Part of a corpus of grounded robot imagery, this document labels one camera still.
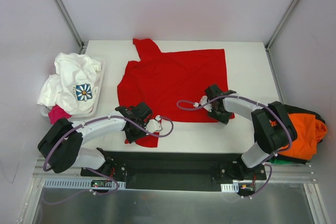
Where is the red t-shirt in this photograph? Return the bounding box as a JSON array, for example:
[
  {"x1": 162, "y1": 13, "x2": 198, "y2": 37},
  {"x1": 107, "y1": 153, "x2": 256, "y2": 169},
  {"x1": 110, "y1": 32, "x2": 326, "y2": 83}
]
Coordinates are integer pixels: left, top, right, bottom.
[{"x1": 117, "y1": 38, "x2": 235, "y2": 148}]

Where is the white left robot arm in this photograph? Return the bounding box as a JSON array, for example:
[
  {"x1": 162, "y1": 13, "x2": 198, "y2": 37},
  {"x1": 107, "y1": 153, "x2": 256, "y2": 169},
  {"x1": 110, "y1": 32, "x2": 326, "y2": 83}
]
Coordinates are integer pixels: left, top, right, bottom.
[{"x1": 38, "y1": 102, "x2": 159, "y2": 176}]

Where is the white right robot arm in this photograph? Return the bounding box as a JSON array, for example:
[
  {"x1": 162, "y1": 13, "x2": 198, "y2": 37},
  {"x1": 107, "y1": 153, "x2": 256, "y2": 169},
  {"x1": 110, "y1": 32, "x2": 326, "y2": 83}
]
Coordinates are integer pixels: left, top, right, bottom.
[{"x1": 201, "y1": 84, "x2": 298, "y2": 179}]

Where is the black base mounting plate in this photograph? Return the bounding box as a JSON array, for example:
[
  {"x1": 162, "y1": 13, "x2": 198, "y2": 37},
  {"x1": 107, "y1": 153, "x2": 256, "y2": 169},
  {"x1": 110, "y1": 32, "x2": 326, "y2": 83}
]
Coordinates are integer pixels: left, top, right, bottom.
[{"x1": 80, "y1": 151, "x2": 272, "y2": 191}]

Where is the green t-shirt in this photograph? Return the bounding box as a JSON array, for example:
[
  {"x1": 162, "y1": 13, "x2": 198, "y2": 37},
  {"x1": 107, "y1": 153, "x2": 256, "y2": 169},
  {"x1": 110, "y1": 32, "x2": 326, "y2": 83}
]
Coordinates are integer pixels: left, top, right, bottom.
[{"x1": 268, "y1": 157, "x2": 291, "y2": 164}]

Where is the black t-shirt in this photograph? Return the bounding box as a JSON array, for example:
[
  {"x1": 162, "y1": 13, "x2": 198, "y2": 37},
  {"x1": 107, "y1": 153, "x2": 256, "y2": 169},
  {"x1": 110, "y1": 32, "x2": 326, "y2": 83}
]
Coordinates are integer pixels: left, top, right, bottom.
[{"x1": 286, "y1": 104, "x2": 326, "y2": 165}]

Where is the white daisy print t-shirt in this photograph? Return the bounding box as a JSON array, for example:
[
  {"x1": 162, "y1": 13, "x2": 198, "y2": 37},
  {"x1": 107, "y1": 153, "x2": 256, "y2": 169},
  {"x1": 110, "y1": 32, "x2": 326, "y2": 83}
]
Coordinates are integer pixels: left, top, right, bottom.
[{"x1": 37, "y1": 52, "x2": 103, "y2": 118}]

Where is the pink t-shirt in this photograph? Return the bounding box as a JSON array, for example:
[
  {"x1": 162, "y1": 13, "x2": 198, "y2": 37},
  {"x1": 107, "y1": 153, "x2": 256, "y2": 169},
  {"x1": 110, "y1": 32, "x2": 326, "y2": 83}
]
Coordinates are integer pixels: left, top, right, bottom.
[{"x1": 48, "y1": 105, "x2": 71, "y2": 124}]

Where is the orange t-shirt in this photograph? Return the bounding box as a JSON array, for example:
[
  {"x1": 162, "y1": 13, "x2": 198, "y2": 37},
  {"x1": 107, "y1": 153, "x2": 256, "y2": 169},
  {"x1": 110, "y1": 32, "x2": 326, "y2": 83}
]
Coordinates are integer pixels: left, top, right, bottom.
[{"x1": 270, "y1": 112, "x2": 328, "y2": 161}]

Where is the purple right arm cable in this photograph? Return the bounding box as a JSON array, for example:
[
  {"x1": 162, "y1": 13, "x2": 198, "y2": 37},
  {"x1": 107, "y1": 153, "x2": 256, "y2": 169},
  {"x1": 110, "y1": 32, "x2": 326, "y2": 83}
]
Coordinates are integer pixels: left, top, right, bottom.
[{"x1": 176, "y1": 96, "x2": 293, "y2": 156}]

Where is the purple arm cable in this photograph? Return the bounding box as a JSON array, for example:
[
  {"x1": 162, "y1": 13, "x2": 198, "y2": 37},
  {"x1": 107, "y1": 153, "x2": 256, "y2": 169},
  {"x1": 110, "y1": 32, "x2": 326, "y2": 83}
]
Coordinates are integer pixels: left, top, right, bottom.
[
  {"x1": 42, "y1": 114, "x2": 174, "y2": 205},
  {"x1": 176, "y1": 96, "x2": 293, "y2": 156}
]

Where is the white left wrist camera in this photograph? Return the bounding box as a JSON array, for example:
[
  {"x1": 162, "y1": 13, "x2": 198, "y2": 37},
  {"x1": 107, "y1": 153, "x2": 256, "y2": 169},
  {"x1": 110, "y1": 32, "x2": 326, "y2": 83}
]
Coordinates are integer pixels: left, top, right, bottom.
[{"x1": 145, "y1": 115, "x2": 163, "y2": 133}]

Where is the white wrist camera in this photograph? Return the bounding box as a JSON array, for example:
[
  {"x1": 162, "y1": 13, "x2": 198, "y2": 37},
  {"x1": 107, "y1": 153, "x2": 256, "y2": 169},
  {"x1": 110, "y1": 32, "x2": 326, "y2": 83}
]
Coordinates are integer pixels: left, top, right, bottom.
[
  {"x1": 145, "y1": 115, "x2": 163, "y2": 133},
  {"x1": 199, "y1": 95, "x2": 212, "y2": 112}
]

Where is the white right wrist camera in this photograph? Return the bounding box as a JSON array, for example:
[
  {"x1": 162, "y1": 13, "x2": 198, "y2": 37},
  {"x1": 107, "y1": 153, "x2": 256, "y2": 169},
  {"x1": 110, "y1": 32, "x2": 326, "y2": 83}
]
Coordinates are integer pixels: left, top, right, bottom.
[{"x1": 199, "y1": 95, "x2": 212, "y2": 112}]

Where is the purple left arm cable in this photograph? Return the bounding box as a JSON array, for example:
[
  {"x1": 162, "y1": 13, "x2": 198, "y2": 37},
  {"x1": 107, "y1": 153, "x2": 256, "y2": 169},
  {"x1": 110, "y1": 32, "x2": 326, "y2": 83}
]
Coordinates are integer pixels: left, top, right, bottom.
[{"x1": 42, "y1": 114, "x2": 174, "y2": 205}]

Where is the small white cable duct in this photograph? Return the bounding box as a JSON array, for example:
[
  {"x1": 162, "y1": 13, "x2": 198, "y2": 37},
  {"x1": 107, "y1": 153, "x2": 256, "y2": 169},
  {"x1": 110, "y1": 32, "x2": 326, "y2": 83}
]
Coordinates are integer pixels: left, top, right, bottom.
[{"x1": 220, "y1": 183, "x2": 239, "y2": 193}]

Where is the aluminium front rail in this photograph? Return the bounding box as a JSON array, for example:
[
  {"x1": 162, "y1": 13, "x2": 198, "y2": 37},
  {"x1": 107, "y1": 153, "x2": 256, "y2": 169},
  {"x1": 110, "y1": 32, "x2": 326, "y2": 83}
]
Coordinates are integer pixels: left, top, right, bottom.
[{"x1": 33, "y1": 158, "x2": 317, "y2": 183}]

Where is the white slotted cable duct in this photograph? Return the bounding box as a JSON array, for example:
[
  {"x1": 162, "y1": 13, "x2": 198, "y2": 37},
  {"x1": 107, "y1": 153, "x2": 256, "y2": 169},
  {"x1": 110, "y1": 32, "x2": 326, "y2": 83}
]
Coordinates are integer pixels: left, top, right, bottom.
[{"x1": 44, "y1": 178, "x2": 117, "y2": 190}]

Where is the left aluminium frame post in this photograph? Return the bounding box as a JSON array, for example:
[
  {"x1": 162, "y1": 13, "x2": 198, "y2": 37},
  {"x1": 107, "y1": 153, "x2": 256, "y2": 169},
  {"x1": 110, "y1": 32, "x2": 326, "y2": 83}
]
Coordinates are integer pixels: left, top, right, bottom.
[{"x1": 54, "y1": 0, "x2": 88, "y2": 54}]

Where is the aluminium frame post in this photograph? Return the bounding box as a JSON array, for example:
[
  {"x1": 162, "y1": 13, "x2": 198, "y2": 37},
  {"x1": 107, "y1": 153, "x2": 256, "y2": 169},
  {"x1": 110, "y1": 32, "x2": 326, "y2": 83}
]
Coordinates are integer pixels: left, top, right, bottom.
[
  {"x1": 265, "y1": 0, "x2": 301, "y2": 52},
  {"x1": 54, "y1": 0, "x2": 88, "y2": 54}
]

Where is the right aluminium frame post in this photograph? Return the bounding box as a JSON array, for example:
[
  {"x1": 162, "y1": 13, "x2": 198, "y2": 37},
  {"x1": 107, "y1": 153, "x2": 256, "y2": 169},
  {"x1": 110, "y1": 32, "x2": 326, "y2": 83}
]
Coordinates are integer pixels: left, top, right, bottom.
[{"x1": 265, "y1": 0, "x2": 301, "y2": 52}]

